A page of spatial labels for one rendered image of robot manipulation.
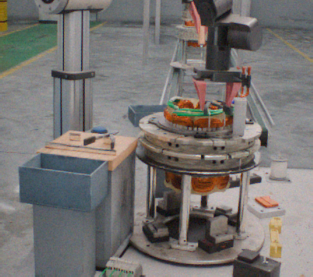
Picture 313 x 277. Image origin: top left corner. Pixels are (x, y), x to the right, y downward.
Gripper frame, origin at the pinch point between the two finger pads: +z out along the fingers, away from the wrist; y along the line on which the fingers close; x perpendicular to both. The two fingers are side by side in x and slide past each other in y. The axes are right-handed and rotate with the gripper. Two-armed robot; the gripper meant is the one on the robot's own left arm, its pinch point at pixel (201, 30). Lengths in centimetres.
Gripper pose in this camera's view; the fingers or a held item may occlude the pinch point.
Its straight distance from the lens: 148.4
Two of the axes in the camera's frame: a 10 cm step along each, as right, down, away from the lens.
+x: -0.6, 1.2, 9.9
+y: 10.0, 0.4, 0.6
